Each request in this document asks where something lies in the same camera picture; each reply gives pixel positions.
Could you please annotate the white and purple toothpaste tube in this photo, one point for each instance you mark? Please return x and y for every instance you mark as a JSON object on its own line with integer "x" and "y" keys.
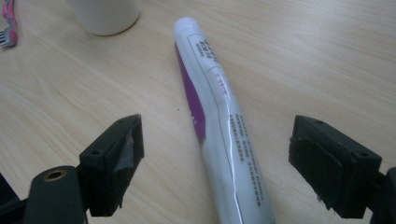
{"x": 214, "y": 124}

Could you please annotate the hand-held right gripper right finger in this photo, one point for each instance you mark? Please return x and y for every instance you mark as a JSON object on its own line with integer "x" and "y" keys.
{"x": 336, "y": 165}

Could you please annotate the pink toothbrush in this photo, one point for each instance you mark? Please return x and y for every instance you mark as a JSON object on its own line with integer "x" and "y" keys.
{"x": 9, "y": 28}

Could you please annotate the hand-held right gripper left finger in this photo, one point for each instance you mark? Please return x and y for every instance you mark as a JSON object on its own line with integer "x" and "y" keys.
{"x": 106, "y": 168}

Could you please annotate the white cup with side holder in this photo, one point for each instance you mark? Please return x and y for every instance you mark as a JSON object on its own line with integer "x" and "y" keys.
{"x": 106, "y": 15}

